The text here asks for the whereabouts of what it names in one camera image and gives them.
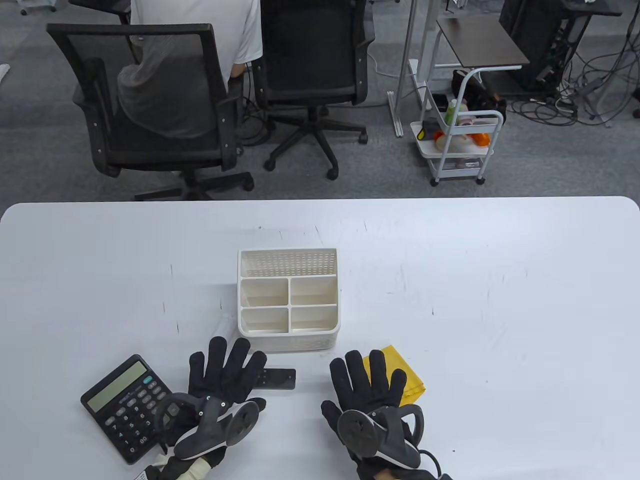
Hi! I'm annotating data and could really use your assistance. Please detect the person's right hand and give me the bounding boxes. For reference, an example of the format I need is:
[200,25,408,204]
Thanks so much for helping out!
[321,350,408,441]

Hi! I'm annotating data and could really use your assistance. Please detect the person's left hand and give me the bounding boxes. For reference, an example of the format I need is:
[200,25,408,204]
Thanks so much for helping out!
[187,336,268,415]

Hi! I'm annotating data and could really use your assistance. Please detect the yellow cleaning cloth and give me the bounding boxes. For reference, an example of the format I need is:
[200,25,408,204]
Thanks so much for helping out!
[362,345,427,406]

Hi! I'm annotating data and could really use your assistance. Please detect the black remote control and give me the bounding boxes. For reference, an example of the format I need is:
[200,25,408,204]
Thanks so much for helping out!
[257,368,297,391]

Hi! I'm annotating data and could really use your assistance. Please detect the black calculator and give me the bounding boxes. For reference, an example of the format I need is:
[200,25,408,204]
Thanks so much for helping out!
[80,354,177,465]

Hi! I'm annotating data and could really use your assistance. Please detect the white plastic organizer basket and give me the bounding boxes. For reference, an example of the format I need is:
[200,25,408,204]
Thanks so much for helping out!
[237,248,342,352]

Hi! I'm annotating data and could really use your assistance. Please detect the black labelled sensor box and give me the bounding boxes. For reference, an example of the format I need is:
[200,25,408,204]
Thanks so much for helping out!
[134,450,176,480]

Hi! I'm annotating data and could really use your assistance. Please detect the white rolling cart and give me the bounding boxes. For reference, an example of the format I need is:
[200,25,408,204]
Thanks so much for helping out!
[411,67,505,187]

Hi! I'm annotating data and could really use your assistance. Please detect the white metal desk leg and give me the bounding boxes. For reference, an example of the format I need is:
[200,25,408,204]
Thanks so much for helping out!
[387,0,436,138]

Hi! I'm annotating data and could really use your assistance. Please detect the black bag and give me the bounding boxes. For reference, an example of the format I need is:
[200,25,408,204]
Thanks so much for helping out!
[451,69,507,126]

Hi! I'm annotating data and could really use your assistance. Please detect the black padded office chair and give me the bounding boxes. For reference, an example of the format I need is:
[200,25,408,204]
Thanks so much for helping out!
[250,0,376,181]

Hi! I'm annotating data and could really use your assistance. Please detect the black mesh office chair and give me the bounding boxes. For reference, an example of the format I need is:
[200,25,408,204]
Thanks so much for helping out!
[46,23,255,201]

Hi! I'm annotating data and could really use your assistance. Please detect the brown top side table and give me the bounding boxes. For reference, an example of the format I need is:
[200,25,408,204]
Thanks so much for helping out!
[425,14,531,116]

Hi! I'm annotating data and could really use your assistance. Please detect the black computer tower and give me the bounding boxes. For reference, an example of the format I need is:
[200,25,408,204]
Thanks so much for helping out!
[499,0,591,96]

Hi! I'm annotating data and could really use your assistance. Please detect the black sensor cable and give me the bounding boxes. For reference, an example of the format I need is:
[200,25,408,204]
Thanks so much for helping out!
[417,449,453,480]

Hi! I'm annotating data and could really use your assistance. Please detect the black floor cables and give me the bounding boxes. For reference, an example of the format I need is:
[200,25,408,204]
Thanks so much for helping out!
[232,67,277,147]

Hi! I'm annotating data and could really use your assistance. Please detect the tangle of black cables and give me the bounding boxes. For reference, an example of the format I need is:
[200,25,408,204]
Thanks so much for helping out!
[507,20,640,130]

